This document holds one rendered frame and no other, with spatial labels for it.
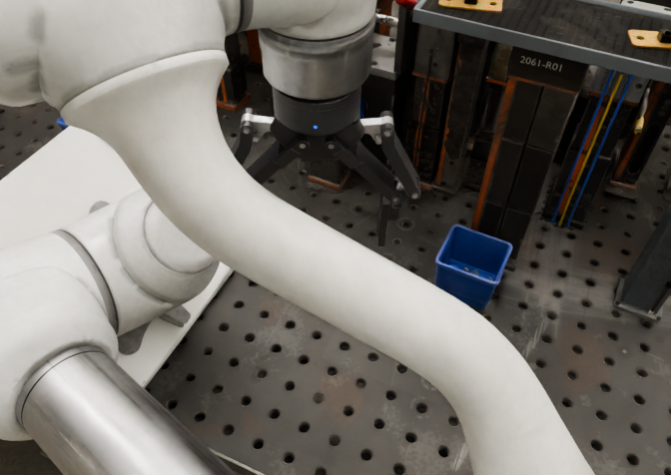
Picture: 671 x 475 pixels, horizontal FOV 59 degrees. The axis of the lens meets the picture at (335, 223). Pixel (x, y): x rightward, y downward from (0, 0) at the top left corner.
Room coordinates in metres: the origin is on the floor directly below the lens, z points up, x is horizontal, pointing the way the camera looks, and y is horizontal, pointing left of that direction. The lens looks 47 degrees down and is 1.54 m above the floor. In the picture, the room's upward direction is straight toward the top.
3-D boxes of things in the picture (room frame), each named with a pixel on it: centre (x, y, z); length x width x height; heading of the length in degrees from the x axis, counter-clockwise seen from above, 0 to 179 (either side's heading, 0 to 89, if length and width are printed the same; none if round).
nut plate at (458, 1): (0.76, -0.18, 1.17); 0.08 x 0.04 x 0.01; 77
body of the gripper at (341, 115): (0.42, 0.02, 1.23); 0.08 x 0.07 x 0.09; 89
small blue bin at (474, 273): (0.63, -0.23, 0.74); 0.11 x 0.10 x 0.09; 63
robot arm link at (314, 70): (0.42, 0.02, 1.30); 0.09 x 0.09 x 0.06
